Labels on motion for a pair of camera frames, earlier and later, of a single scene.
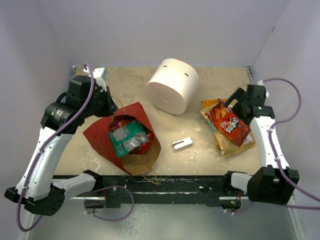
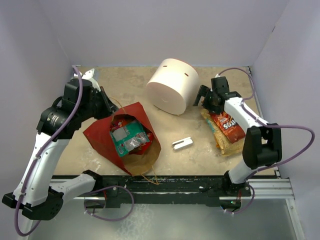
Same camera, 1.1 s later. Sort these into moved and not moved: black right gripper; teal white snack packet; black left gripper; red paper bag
Moved: black right gripper
Not moved: teal white snack packet; black left gripper; red paper bag
